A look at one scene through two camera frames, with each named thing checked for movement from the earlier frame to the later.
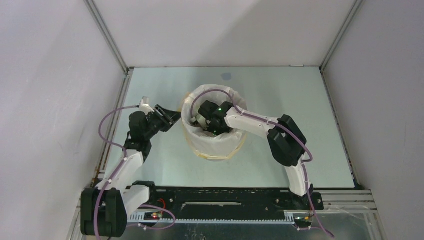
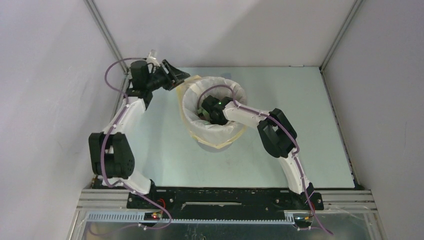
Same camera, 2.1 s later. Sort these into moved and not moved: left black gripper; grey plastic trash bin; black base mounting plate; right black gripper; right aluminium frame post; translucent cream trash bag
Moved: left black gripper; grey plastic trash bin; translucent cream trash bag; right black gripper
Not moved: black base mounting plate; right aluminium frame post
